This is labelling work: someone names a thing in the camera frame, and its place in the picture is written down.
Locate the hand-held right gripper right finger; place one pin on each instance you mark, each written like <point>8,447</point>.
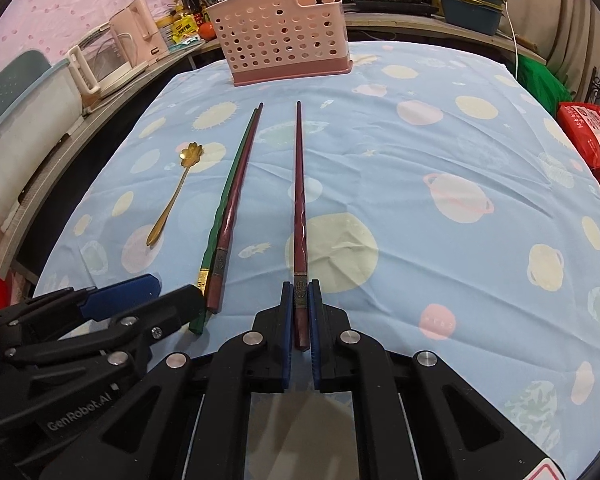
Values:
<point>314,330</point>

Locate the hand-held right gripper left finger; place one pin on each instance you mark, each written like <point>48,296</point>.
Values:
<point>286,330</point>

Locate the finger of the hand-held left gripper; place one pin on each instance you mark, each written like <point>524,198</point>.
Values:
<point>170,312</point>
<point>120,297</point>

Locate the green chopstick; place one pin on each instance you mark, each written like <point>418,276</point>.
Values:
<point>225,205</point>

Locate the maroon chopstick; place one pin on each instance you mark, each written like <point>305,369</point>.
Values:
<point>237,205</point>
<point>299,185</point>

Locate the pink perforated utensil basket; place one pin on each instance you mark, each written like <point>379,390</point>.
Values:
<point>280,40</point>

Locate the gold flower spoon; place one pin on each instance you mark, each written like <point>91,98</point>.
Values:
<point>172,195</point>

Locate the white dish drainer tub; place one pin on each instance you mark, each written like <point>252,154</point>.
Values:
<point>30,130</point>

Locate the blue planet print tablecloth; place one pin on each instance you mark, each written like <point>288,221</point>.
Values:
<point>430,160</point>

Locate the glass kettle with white base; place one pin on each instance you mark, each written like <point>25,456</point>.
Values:
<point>105,60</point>

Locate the teal perforated lid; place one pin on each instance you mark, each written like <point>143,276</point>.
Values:
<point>15,80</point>

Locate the pink electric kettle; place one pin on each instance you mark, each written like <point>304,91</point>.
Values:
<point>140,30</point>

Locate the red tomato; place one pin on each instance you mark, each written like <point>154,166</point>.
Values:
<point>207,31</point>

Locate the pink dotted cloth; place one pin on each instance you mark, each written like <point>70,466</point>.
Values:
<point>55,0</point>

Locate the green plastic bag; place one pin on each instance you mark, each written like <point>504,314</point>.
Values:
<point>540,85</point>

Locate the red plastic bag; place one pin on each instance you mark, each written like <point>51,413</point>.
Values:
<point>590,135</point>

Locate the stacked blue containers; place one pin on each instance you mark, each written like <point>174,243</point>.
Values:
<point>470,12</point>

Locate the beige curtain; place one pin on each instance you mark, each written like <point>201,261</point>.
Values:
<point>570,20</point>

